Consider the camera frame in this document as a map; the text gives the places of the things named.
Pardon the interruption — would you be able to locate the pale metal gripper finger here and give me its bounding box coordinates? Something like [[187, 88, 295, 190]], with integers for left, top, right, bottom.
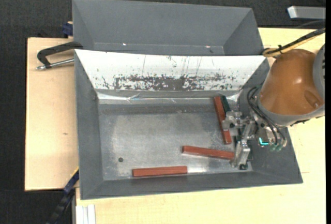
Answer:
[[231, 139, 252, 170], [222, 111, 245, 137]]

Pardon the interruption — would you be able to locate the dark green flat block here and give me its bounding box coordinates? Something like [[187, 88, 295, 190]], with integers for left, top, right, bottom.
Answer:
[[220, 95, 232, 113]]

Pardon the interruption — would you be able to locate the grey metal bin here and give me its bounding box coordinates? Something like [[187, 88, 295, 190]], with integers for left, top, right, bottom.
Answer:
[[71, 0, 304, 200]]

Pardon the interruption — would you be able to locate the pale wood flat board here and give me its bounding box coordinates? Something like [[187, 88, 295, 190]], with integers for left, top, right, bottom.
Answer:
[[24, 36, 80, 192]]

